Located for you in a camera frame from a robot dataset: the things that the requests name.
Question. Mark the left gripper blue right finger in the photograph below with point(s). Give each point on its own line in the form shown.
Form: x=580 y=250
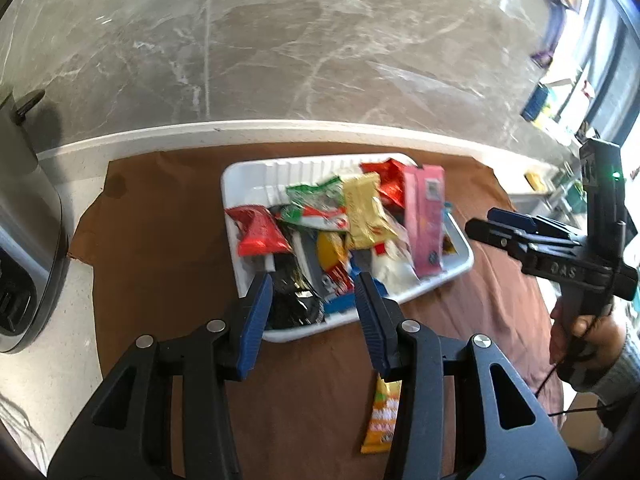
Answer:
x=403 y=350

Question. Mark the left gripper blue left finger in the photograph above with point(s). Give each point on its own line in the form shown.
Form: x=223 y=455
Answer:
x=223 y=350

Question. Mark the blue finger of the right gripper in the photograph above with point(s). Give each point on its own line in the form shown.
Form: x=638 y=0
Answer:
x=536 y=225
x=514 y=238

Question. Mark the blue snack packet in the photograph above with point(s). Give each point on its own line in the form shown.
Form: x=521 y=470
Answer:
x=337 y=277

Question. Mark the orange snack packet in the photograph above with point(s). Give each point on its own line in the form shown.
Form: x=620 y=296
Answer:
x=381 y=426

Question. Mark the pink snack packet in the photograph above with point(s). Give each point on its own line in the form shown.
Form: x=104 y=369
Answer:
x=424 y=192

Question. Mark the red snack bag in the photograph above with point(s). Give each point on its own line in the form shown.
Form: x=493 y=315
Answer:
x=259 y=232

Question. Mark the person's right hand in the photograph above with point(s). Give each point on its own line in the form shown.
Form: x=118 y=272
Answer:
x=585 y=352

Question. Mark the yellow sponge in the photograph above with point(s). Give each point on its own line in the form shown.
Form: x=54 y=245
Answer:
x=535 y=181

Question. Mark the black snack packet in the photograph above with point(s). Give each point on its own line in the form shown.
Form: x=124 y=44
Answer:
x=294 y=302

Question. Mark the brown cloth mat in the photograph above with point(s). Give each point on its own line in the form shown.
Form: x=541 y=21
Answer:
x=156 y=240

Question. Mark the stainless steel rice cooker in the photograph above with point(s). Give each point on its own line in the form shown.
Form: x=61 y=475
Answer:
x=33 y=238

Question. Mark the black tracking camera box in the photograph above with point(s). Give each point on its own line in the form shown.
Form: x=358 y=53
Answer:
x=602 y=180

